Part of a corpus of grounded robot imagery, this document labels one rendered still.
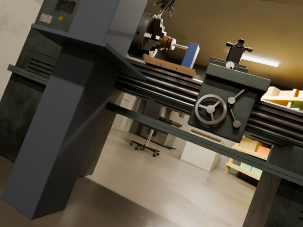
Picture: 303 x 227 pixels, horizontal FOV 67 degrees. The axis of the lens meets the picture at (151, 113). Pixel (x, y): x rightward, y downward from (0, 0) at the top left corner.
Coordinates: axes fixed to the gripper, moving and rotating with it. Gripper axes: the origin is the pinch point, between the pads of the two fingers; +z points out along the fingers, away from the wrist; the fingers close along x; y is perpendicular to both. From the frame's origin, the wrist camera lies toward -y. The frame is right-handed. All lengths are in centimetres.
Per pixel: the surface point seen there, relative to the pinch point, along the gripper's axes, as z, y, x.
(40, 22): 44, -24, -64
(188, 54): 25.6, 18.0, 25.0
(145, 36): 27.1, 8.4, -3.1
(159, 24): 13.6, 8.6, 1.4
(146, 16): 15.1, 9.0, -8.3
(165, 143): -13, -488, 268
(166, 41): 21.6, 9.0, 10.7
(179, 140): -60, -560, 345
